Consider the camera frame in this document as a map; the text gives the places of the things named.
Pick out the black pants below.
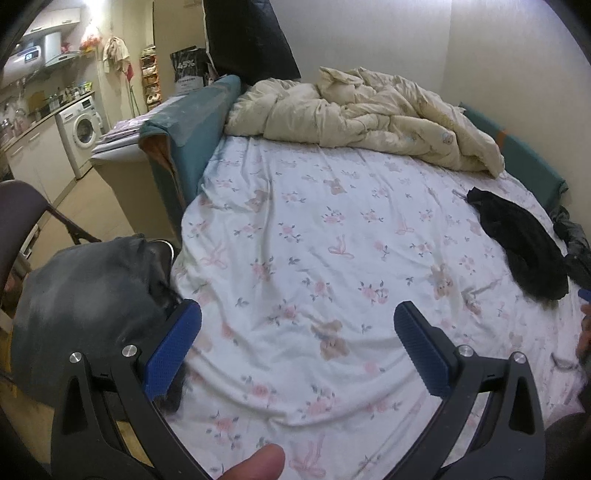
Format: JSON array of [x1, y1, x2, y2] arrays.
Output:
[[466, 187, 569, 301]]

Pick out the person's right hand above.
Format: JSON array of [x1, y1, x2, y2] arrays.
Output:
[[576, 304, 591, 363]]

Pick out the person's left hand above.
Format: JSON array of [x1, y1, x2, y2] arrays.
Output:
[[219, 444, 286, 480]]

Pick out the grey clothes pile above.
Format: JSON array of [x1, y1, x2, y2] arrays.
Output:
[[11, 235, 179, 406]]

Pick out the dark clothes at bedside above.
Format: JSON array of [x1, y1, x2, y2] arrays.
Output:
[[550, 205, 590, 288]]

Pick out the beige side cabinet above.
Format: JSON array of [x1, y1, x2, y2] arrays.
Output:
[[91, 116, 176, 243]]

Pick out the dark purple chair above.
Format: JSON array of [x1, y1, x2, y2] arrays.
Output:
[[0, 180, 100, 289]]

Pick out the floral white bed sheet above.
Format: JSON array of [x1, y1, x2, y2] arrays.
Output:
[[168, 137, 582, 479]]

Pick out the kitchen counter cabinets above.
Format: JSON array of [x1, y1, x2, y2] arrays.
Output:
[[4, 116, 75, 206]]

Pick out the white washing machine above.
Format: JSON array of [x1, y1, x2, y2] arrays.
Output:
[[55, 93, 103, 180]]

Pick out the cream crumpled duvet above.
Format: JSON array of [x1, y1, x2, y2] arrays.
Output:
[[225, 67, 505, 177]]

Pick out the black printed bag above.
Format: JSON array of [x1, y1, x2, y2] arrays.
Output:
[[169, 46, 208, 95]]

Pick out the white water heater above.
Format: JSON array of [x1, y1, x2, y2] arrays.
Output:
[[1, 31, 61, 85]]

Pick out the dark hanging garment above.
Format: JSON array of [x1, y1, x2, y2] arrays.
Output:
[[202, 0, 301, 85]]

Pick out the teal bed frame padding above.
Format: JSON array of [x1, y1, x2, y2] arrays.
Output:
[[138, 75, 242, 239]]

